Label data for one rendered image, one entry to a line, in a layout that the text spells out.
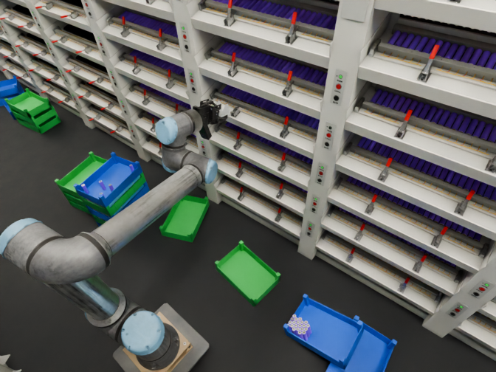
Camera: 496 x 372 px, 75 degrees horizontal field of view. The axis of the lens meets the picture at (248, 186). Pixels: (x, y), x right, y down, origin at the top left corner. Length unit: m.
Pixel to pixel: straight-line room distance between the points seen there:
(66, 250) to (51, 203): 1.63
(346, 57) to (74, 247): 0.92
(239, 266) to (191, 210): 0.51
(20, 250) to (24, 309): 1.18
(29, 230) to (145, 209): 0.29
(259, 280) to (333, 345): 0.48
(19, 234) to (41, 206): 1.56
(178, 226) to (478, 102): 1.62
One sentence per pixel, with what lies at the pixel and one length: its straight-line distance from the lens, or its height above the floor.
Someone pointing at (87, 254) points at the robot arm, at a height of 0.94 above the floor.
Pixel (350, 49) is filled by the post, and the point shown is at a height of 1.20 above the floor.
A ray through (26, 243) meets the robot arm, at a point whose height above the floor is 0.97.
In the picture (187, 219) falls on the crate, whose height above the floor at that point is 0.00.
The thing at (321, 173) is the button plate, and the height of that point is 0.68.
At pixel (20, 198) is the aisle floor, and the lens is 2.69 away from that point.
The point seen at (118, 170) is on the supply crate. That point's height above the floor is 0.32.
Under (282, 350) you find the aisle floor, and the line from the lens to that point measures 1.69.
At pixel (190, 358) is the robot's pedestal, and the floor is 0.06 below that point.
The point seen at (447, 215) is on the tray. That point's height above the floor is 0.74.
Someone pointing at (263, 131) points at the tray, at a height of 0.76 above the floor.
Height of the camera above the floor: 1.63
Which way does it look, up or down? 47 degrees down
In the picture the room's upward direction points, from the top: 2 degrees counter-clockwise
